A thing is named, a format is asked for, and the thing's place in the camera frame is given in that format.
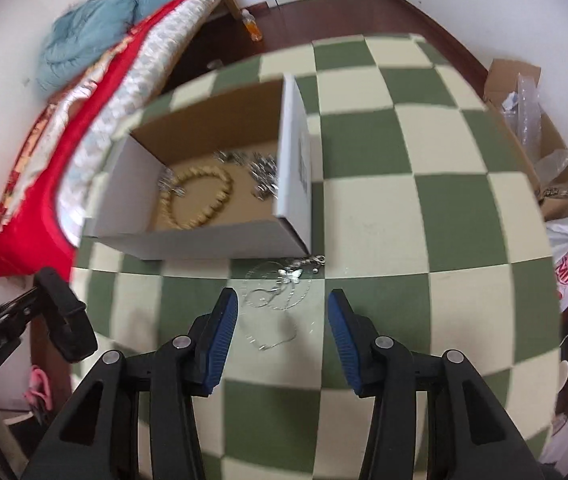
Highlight silver butterfly necklace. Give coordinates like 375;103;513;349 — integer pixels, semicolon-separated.
240;253;326;352

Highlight wooden bead bracelet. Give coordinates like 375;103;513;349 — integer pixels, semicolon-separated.
158;166;235;231

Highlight silver chain bracelet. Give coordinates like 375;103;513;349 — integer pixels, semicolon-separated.
248;153;281;202

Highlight white cardboard jewelry box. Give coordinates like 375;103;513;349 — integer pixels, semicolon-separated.
83;74;312;260

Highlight silver jewelry cluster left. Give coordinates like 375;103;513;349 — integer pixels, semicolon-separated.
158;168;185;198

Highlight silver jewelry small piece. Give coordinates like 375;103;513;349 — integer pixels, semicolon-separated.
214;151;249;166

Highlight red bed cover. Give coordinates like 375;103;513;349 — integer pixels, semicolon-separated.
0;0;216;280

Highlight green white checkered tablecloth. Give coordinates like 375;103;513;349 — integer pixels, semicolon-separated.
72;35;561;479

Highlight blue quilt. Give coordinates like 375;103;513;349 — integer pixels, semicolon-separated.
35;0;171;99

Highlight brown cardboard box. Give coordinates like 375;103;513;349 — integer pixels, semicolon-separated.
484;58;568;221

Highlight orange drink bottle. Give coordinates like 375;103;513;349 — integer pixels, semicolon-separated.
241;9;263;42

